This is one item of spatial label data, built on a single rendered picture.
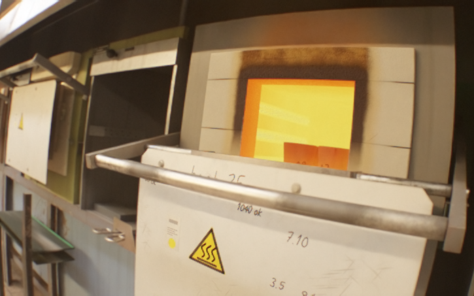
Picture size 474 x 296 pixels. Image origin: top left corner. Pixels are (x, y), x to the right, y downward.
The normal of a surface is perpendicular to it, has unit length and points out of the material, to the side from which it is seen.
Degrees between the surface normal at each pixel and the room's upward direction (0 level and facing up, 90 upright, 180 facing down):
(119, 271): 90
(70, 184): 90
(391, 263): 90
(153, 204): 90
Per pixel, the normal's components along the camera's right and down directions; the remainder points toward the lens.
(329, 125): -0.60, -0.05
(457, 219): -0.04, -0.97
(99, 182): 0.79, 0.11
